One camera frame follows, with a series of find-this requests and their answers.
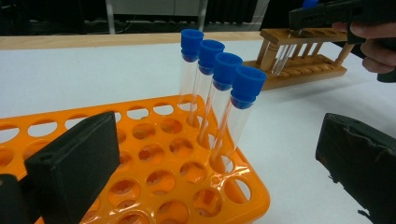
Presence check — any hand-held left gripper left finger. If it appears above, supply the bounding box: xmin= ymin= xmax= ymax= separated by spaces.
xmin=23 ymin=111 xmax=121 ymax=224

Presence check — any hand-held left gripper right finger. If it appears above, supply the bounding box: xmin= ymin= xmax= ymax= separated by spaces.
xmin=315 ymin=112 xmax=396 ymax=224

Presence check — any wooden test tube rack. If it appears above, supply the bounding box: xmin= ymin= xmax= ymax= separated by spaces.
xmin=242 ymin=27 xmax=356 ymax=91

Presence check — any orange plastic test tube rack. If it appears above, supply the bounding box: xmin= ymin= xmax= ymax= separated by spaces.
xmin=0 ymin=93 xmax=271 ymax=224

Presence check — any white table mat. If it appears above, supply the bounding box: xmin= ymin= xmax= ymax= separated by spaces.
xmin=0 ymin=39 xmax=396 ymax=224

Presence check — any grey metal stand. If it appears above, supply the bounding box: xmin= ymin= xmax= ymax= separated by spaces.
xmin=105 ymin=0 xmax=209 ymax=35

